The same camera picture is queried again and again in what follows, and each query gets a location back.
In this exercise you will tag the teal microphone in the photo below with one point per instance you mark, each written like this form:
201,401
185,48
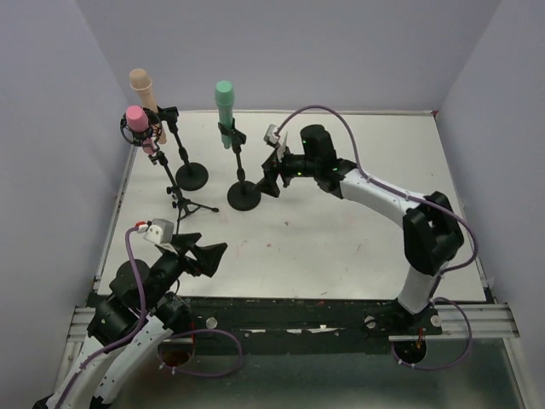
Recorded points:
224,100

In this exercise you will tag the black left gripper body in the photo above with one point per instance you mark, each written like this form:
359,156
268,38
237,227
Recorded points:
183,256

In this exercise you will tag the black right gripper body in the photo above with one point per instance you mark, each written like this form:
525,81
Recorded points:
277,169

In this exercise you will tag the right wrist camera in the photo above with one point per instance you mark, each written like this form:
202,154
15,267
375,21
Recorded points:
277,140

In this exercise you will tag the peach microphone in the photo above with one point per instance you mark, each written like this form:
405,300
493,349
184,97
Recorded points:
141,83

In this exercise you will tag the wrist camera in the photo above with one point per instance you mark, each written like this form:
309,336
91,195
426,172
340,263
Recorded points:
157,231
277,140

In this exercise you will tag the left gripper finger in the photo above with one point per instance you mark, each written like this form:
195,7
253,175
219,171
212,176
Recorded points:
184,242
207,259

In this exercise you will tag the black tripod shock-mount stand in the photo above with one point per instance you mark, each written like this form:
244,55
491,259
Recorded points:
184,206

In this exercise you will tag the pink microphone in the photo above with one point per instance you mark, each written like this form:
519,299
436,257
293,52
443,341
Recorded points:
137,131

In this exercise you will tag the black front mounting rail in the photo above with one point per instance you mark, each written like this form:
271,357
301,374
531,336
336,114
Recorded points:
267,326

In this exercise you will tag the aluminium extrusion frame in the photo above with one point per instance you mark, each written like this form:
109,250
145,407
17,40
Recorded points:
474,321

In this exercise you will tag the black round-base clip stand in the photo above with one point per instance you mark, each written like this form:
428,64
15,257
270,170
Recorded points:
191,176

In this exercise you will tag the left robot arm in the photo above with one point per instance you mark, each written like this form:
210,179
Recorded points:
140,312

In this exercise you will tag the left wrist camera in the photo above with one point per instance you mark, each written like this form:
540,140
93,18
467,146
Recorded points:
157,231

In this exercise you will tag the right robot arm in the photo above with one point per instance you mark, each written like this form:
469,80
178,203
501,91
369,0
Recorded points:
431,233

